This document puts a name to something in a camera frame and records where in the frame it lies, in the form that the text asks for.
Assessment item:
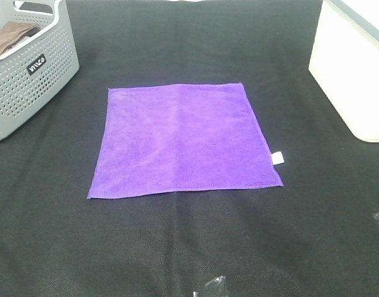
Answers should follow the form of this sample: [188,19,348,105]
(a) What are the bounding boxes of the grey perforated plastic basket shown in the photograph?
[0,1,79,141]

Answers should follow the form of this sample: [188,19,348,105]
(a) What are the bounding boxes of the white plastic container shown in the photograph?
[309,1,379,143]

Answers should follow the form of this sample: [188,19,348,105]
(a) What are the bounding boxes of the black table cloth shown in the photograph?
[0,1,379,296]

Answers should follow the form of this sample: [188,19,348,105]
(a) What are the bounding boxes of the purple microfiber towel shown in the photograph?
[88,83,283,199]

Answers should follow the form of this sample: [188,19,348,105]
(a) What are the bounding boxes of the clear plastic scrap bottom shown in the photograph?
[192,276,229,297]

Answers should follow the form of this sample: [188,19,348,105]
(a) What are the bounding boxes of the brown folded towel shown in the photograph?
[0,21,39,55]

